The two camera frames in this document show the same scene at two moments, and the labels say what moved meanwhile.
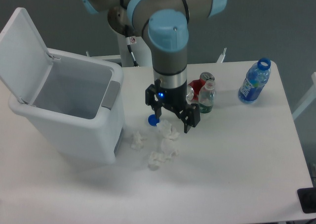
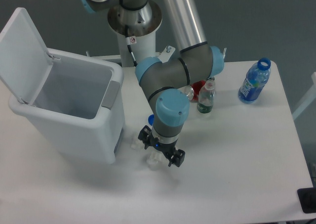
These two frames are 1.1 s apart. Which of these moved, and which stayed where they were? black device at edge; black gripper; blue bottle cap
Moved: black gripper
Stayed: black device at edge; blue bottle cap
